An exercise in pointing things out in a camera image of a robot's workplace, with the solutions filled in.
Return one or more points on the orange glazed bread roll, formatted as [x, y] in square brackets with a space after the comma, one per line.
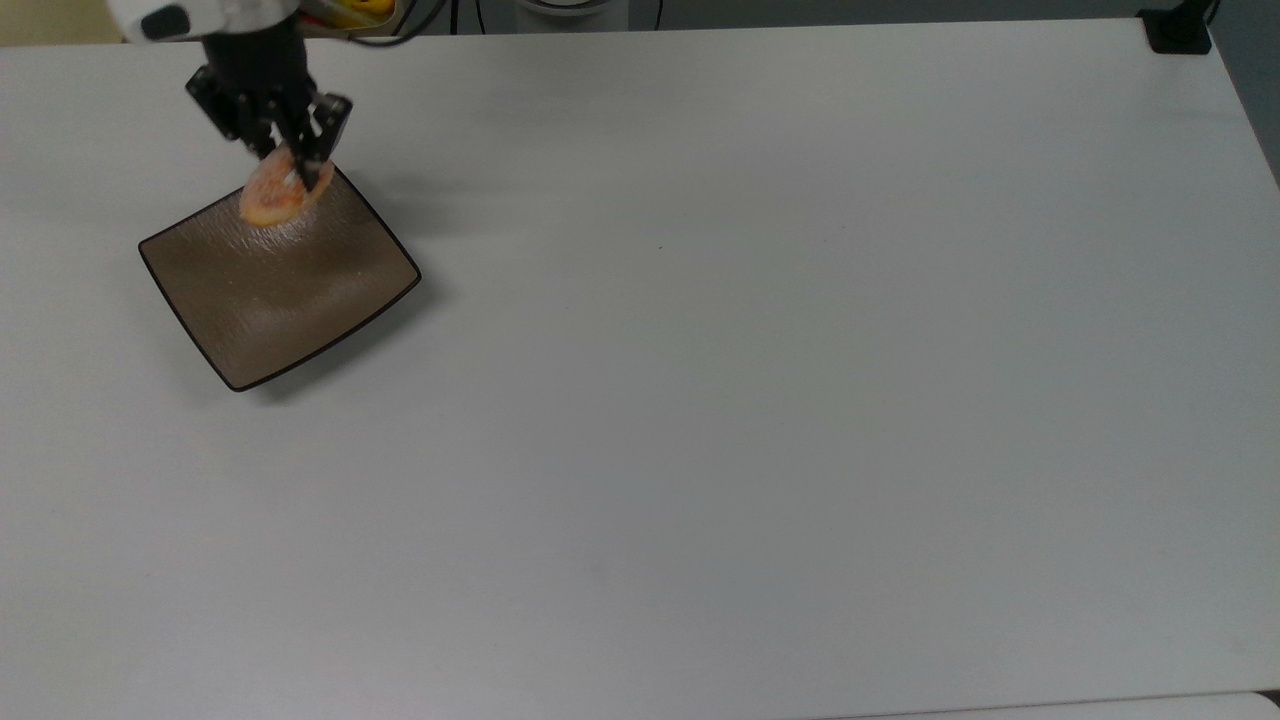
[272, 198]

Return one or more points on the yellow object behind arm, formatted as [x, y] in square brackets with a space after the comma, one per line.
[360, 12]

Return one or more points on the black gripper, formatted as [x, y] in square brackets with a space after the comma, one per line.
[258, 68]

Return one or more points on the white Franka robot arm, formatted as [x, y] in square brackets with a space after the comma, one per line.
[215, 14]

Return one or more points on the black table clamp mount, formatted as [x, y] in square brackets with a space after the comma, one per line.
[1178, 32]

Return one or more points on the brown square ceramic plate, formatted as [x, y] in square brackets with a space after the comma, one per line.
[285, 290]

